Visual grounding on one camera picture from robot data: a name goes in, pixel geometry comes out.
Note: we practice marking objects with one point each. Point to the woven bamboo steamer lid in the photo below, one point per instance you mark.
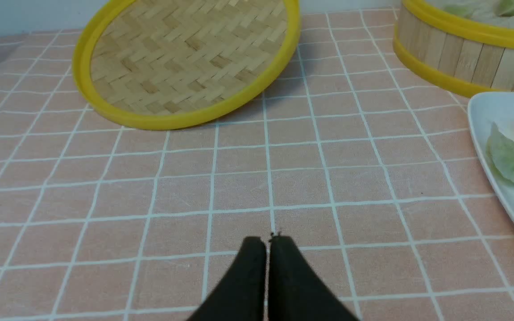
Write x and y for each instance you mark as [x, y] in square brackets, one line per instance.
[172, 64]

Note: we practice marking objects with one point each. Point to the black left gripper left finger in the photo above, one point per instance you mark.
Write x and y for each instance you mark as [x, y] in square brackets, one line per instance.
[240, 294]

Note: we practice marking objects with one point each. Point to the pink checkered tablecloth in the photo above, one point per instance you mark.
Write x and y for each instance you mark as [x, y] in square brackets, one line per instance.
[369, 168]

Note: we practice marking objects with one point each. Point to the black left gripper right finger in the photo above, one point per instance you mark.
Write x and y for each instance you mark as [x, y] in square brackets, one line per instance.
[296, 293]

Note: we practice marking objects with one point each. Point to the white rectangular plate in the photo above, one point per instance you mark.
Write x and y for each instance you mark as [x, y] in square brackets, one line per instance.
[507, 178]

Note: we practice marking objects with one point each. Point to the bamboo steamer basket yellow rim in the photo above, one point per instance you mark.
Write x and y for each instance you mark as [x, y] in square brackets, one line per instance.
[462, 46]

